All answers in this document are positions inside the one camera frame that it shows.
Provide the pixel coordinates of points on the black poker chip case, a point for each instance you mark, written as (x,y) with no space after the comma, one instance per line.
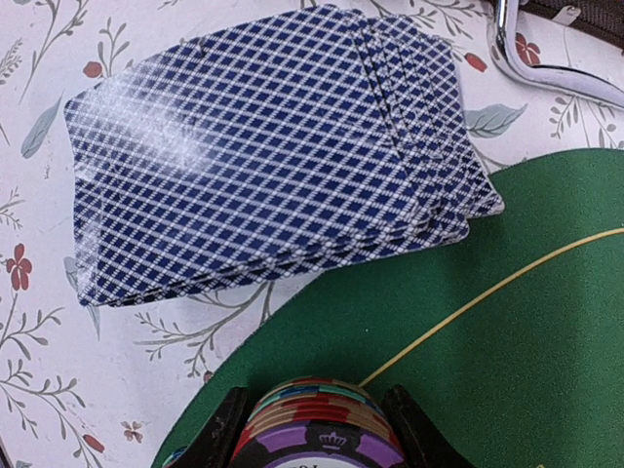
(574,47)

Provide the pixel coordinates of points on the blue playing card deck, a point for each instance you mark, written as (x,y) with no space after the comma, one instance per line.
(297,143)

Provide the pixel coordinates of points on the purple black chip stack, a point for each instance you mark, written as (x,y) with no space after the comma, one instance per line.
(314,422)

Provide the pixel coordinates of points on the floral tablecloth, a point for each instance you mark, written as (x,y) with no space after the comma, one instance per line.
(101,387)

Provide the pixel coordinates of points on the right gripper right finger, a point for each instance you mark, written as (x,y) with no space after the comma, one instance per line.
(422,442)

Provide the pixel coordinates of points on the green poker felt mat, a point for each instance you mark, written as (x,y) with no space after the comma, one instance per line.
(511,341)

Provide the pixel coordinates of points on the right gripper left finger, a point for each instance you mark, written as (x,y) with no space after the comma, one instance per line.
(214,445)

